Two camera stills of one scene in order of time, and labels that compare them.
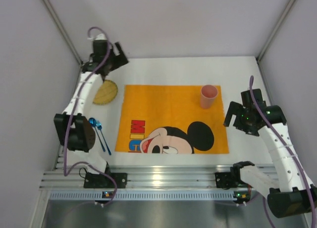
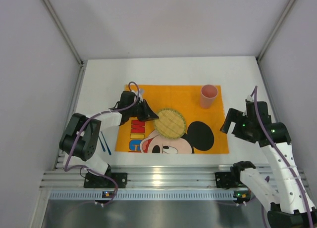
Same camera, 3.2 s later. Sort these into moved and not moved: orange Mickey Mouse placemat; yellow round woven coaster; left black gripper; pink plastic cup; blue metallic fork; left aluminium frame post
Moved: yellow round woven coaster; left black gripper
Not moved: orange Mickey Mouse placemat; pink plastic cup; left aluminium frame post; blue metallic fork
